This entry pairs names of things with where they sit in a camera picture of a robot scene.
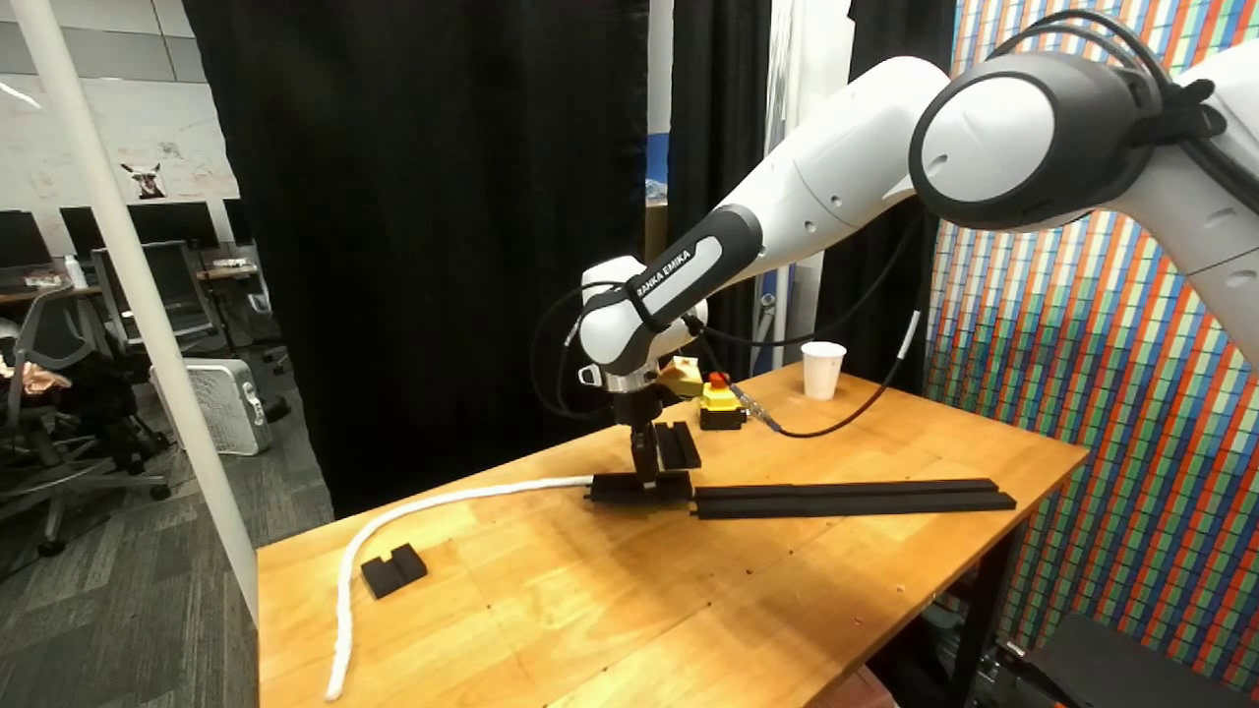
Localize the narrow black grooved track piece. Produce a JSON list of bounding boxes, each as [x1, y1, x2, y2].
[[582, 468, 696, 513]]

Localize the yellow emergency stop button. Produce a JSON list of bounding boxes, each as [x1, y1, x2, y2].
[[696, 367, 750, 434]]

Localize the white slanted pole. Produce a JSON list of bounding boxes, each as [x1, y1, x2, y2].
[[0, 0, 265, 623]]

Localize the drone picture on wall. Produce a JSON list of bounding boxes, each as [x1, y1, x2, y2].
[[117, 159, 169, 205]]

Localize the wide black grooved track piece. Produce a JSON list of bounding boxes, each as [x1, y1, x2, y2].
[[879, 474, 1022, 514]]

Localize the narrow black curtain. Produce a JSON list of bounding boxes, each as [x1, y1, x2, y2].
[[662, 0, 779, 384], [822, 0, 963, 396]]

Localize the black office chair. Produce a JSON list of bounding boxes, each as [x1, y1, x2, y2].
[[0, 278, 178, 559]]

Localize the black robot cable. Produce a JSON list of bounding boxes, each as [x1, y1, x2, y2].
[[723, 222, 930, 445]]

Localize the small black notched block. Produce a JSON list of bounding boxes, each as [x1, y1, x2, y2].
[[357, 540, 433, 602]]

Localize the wide black curtain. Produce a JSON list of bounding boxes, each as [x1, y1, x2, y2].
[[178, 0, 658, 521]]

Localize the black table leg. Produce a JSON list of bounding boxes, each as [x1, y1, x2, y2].
[[957, 527, 1035, 708]]

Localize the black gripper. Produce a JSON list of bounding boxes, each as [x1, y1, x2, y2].
[[609, 384, 675, 484]]

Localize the white paper cup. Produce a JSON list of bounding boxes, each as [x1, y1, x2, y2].
[[797, 339, 851, 405]]

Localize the multicoloured woven cloth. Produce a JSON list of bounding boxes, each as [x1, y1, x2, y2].
[[922, 0, 1259, 702]]

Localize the white computer tower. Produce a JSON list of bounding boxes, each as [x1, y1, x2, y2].
[[180, 356, 277, 462]]

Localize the black stool seat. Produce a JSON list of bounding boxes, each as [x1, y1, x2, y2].
[[1001, 609, 1259, 708]]

